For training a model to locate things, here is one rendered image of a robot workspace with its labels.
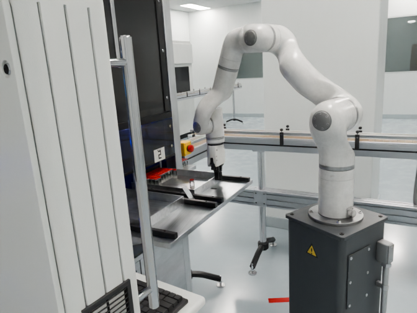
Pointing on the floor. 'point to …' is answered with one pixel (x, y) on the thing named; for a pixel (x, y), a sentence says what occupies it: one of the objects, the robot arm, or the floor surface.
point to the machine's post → (175, 162)
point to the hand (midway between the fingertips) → (218, 175)
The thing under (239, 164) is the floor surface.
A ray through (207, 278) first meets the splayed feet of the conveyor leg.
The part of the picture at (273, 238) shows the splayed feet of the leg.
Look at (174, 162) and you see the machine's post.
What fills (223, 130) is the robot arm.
